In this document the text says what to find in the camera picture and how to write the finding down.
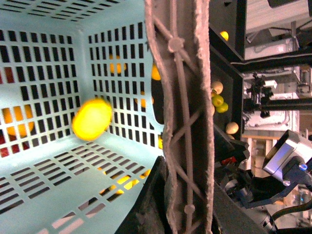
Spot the yellow lemon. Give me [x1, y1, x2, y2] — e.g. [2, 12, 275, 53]
[72, 98, 113, 141]

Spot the brown basket handle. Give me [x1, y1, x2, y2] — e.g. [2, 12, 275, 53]
[144, 0, 215, 234]

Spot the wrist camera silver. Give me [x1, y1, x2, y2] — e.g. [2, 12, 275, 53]
[263, 130, 312, 182]

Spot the light blue plastic basket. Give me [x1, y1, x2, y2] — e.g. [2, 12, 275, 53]
[0, 0, 163, 234]

